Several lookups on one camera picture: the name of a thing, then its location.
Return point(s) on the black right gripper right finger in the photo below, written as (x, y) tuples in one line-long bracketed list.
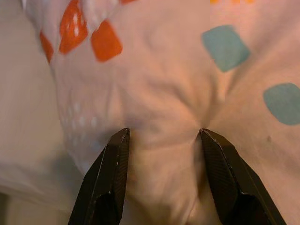
[(234, 182)]

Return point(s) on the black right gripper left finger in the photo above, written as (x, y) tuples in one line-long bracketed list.
[(105, 175)]

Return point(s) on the pink pillow with colourful spots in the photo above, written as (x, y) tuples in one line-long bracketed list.
[(164, 82)]

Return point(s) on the mattress with beige sheet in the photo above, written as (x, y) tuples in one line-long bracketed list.
[(18, 93)]

